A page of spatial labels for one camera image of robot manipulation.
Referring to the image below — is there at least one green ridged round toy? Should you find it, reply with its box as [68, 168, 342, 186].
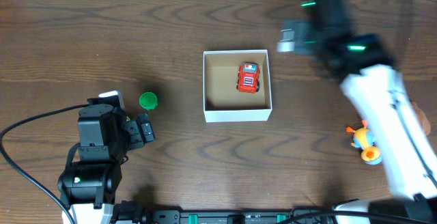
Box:
[139, 92, 158, 111]

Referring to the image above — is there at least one brown plush toy with orange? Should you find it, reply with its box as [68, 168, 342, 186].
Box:
[412, 102, 431, 136]

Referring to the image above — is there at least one white cardboard box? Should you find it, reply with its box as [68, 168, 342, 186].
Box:
[203, 49, 272, 122]

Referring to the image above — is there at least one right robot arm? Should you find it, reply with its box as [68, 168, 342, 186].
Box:
[301, 0, 436, 223]

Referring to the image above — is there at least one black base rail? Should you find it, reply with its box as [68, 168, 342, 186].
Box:
[109, 201, 320, 224]

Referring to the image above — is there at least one orange blue toy duck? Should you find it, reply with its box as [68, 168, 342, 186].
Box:
[346, 120, 382, 165]

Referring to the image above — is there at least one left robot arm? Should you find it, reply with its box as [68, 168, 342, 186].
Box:
[58, 93, 155, 223]

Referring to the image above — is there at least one red toy fire truck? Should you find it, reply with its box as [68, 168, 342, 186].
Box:
[236, 62, 260, 94]

